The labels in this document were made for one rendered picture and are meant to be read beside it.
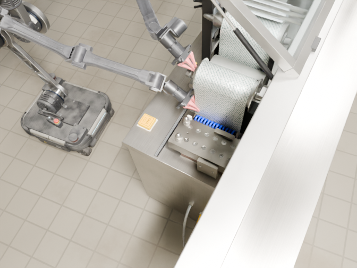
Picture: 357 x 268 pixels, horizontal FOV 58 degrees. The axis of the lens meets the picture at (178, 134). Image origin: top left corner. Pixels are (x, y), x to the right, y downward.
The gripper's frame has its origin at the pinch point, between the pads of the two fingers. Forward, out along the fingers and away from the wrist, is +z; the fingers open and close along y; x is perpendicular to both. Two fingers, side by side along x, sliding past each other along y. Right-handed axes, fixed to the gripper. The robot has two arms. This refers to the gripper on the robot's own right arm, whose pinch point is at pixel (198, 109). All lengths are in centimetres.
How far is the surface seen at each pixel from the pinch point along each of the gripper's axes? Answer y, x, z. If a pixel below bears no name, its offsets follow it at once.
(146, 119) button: 9.7, -25.3, -15.0
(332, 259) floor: 2, -40, 143
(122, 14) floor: -137, -174, -88
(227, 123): 0.2, 6.8, 13.5
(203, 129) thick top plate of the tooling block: 6.7, 0.1, 7.3
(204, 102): 0.3, 8.3, -1.4
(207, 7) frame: -32.8, 19.5, -26.2
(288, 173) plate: 30, 55, 20
